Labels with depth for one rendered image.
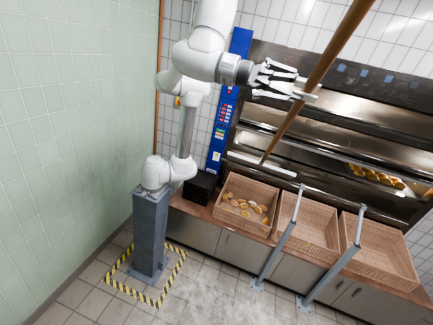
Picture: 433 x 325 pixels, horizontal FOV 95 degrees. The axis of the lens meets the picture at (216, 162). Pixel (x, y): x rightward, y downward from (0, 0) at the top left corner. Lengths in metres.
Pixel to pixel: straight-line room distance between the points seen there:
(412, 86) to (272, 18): 1.13
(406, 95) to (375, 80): 0.25
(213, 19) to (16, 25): 0.93
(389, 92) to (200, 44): 1.64
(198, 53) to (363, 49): 1.48
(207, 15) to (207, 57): 0.11
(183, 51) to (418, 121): 1.90
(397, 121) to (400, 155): 0.30
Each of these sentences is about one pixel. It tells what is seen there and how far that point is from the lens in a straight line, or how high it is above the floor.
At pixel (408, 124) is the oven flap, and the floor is 1.78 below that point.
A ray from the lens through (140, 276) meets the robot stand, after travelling 2.29.
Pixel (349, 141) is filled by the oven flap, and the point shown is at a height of 1.53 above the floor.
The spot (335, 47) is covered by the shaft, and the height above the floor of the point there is 2.06.
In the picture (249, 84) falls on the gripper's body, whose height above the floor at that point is 1.94.
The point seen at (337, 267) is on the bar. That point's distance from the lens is 2.07.
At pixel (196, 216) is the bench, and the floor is 0.58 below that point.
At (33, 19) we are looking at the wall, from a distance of 1.39.
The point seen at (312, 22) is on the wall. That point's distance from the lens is 1.89.
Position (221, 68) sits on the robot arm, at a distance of 0.62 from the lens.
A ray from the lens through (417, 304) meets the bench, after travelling 2.55.
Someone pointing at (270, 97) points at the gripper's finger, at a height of 1.92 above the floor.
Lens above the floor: 2.02
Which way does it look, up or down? 31 degrees down
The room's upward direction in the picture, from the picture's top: 13 degrees clockwise
